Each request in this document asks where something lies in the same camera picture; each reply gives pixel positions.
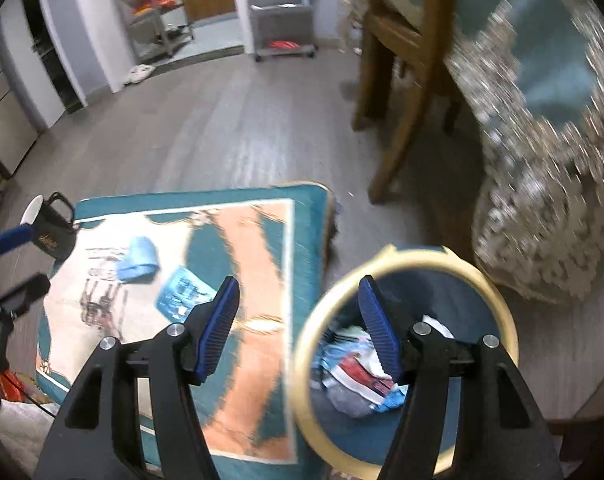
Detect grey plastic bag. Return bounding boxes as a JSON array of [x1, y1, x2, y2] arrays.
[[324, 385, 379, 419]]

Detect teal bin with cream rim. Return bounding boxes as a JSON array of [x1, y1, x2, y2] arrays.
[[292, 244, 520, 478]]

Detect teal and orange patterned rug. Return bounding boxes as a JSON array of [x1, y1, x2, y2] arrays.
[[34, 181, 340, 480]]

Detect white kitchen cabinet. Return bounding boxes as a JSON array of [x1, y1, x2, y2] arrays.
[[0, 15, 66, 177]]

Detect white plastic bag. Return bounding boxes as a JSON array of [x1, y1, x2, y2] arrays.
[[0, 400, 59, 463]]

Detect lace tablecloth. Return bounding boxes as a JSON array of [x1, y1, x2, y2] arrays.
[[339, 0, 604, 307]]

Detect light blue printed packet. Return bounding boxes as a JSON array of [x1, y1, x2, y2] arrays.
[[154, 266, 219, 322]]

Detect black mug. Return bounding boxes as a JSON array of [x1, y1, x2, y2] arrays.
[[21, 191, 79, 262]]

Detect grey wheeled cart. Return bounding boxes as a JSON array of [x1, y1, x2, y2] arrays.
[[242, 0, 318, 63]]

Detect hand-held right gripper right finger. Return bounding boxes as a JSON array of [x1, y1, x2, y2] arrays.
[[357, 275, 565, 480]]

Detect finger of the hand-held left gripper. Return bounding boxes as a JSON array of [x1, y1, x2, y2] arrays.
[[0, 224, 36, 268], [0, 274, 52, 413]]

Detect orange packet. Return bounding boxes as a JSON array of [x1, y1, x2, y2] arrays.
[[0, 370, 34, 404]]

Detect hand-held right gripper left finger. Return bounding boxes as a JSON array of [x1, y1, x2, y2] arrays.
[[32, 275, 242, 480]]

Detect wooden chair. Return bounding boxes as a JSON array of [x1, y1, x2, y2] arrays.
[[352, 0, 466, 206]]

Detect white shoes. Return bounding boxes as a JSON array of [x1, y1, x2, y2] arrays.
[[123, 63, 157, 86]]

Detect metal shelf rack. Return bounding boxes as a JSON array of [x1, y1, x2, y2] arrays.
[[109, 0, 196, 59]]

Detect white crumpled paper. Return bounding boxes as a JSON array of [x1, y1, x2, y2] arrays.
[[421, 314, 456, 342]]

